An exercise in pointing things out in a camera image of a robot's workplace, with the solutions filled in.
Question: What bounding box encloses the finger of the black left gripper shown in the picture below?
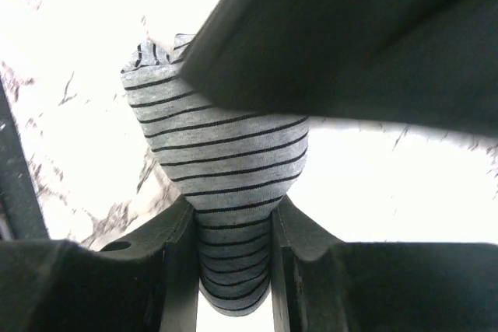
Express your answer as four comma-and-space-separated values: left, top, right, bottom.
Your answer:
180, 0, 497, 138

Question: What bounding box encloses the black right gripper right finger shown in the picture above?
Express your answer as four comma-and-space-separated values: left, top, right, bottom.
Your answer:
272, 198, 497, 332

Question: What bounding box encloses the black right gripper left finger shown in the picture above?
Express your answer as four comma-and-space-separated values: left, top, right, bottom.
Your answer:
1, 198, 199, 331

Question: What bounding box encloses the grey striped underwear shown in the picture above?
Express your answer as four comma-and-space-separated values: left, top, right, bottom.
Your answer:
121, 34, 310, 316

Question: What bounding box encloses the black metal base rail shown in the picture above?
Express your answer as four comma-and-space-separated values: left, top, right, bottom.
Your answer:
0, 90, 49, 241

